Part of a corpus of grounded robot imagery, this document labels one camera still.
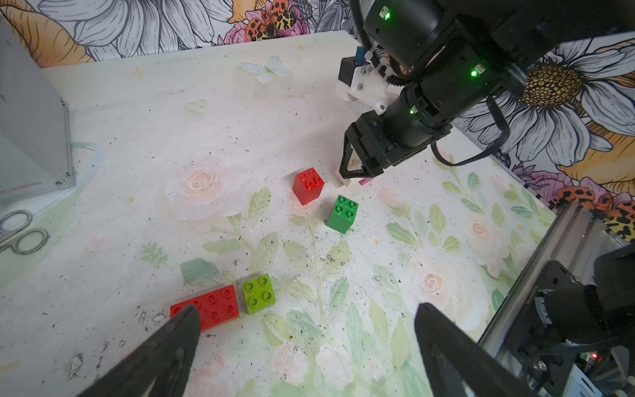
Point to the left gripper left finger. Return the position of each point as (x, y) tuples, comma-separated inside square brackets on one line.
[(160, 366)]

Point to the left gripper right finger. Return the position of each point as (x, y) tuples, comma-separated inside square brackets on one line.
[(454, 363)]

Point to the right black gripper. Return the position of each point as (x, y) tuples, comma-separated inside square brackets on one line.
[(374, 143)]

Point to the red tall lego brick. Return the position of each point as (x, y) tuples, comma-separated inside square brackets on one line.
[(307, 186)]

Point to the red long lego brick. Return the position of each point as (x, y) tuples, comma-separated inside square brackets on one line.
[(215, 308)]

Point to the white long lego brick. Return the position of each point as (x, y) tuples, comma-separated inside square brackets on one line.
[(352, 181)]

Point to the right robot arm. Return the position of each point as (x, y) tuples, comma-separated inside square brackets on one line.
[(447, 56)]

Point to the lime green lego brick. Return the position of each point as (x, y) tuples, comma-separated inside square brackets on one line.
[(259, 294)]

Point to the silver scissors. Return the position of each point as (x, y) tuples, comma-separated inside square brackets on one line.
[(11, 238)]

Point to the silver metal case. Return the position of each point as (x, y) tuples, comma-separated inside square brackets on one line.
[(36, 155)]

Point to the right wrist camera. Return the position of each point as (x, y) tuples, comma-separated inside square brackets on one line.
[(359, 82)]

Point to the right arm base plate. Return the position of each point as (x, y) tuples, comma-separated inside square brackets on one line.
[(557, 317)]

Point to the aluminium front rail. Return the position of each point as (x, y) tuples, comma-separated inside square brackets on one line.
[(583, 243)]

